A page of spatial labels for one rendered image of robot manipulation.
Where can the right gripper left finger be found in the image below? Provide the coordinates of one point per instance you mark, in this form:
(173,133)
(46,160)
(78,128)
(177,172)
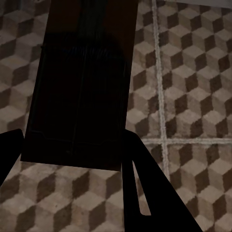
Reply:
(11,144)

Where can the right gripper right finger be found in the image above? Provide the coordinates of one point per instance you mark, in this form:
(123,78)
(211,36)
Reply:
(168,212)

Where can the mousetrap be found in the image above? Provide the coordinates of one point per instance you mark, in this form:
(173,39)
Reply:
(81,93)

